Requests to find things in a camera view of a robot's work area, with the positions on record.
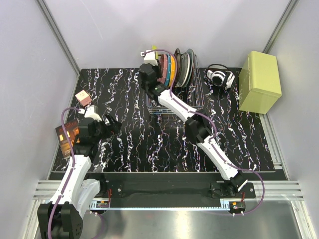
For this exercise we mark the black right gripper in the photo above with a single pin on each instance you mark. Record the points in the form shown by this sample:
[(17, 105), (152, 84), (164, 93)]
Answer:
[(157, 68)]

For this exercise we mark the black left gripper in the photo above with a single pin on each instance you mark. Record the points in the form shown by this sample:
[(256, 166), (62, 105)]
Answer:
[(109, 124)]

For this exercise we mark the blue polka dot plate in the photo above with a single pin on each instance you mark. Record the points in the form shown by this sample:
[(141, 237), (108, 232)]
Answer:
[(168, 74)]

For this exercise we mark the pink polka dot plate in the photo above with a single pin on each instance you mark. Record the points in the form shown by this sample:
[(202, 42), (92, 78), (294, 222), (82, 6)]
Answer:
[(163, 61)]

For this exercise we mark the orange polka dot plate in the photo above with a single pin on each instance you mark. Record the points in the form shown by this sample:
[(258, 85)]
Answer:
[(172, 69)]

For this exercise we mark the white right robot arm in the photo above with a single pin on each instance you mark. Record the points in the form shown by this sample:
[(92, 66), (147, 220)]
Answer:
[(199, 129)]

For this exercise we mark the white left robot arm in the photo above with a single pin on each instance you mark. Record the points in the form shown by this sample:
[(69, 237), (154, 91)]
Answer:
[(62, 216)]

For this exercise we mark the dark brown rimmed plate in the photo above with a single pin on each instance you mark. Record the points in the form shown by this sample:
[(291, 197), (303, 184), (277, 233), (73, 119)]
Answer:
[(178, 64)]

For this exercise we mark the grey-green plate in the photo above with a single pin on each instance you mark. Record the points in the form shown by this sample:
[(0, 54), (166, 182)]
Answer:
[(185, 68)]

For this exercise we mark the dark cover book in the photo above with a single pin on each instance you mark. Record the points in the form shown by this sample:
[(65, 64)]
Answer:
[(71, 131)]

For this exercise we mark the pink dice cube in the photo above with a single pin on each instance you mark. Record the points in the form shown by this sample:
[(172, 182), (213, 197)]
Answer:
[(83, 98)]

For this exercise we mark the teal rimmed plate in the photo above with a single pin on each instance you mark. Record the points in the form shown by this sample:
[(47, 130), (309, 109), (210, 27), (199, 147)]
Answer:
[(194, 61)]

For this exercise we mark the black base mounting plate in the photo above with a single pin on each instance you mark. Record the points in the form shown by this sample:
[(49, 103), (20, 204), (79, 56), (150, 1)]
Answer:
[(211, 185)]

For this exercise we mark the black and white headphones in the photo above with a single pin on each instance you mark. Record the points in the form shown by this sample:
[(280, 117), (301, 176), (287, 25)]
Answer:
[(220, 75)]

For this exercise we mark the lime green box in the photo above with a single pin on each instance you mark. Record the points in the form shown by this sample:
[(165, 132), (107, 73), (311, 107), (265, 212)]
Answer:
[(259, 83)]

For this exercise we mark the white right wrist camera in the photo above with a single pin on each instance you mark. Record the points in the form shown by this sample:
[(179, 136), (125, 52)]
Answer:
[(149, 57)]

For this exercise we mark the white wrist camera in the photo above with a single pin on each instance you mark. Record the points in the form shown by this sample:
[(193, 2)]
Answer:
[(149, 57), (90, 114)]

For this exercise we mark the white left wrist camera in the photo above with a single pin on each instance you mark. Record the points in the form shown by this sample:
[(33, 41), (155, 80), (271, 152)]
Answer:
[(90, 114)]

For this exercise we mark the chrome wire dish rack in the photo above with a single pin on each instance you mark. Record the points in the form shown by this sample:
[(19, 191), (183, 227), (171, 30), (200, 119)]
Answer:
[(191, 95)]

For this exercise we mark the aluminium frame rail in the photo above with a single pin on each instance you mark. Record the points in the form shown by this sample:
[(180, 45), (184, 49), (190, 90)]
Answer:
[(58, 35)]

